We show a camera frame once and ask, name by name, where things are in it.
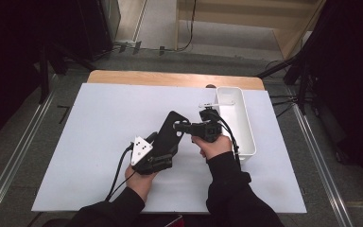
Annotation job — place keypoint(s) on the person's left hand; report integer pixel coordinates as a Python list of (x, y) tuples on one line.
[(140, 184)]

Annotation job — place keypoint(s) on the black stand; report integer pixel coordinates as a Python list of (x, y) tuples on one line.
[(44, 78), (302, 91)]

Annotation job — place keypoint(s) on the dark cabinet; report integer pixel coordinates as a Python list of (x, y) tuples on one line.
[(97, 28)]

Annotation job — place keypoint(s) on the red item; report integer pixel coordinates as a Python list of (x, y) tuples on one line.
[(178, 222)]

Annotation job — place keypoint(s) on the black curtain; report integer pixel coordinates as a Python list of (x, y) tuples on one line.
[(353, 78), (9, 63)]

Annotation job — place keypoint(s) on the black phone case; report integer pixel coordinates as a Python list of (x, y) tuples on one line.
[(167, 135)]

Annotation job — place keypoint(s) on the person's right hand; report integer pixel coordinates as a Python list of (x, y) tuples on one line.
[(216, 146)]

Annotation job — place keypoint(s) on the white plastic bin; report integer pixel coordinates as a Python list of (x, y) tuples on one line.
[(238, 126)]

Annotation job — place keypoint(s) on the white board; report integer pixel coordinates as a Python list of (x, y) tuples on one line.
[(107, 104)]

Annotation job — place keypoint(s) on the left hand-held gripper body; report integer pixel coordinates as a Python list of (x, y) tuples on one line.
[(152, 162)]

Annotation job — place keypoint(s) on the wooden table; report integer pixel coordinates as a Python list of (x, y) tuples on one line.
[(138, 77)]

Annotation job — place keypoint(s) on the black plug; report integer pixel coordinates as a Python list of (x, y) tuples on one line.
[(161, 49), (123, 48), (137, 46)]

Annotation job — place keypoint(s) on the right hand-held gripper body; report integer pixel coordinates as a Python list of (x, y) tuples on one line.
[(209, 129)]

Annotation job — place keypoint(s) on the wooden shelf frame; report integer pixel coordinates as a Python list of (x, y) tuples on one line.
[(233, 19)]

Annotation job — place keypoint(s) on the metal floor rail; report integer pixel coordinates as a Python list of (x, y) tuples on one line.
[(320, 164), (20, 151)]

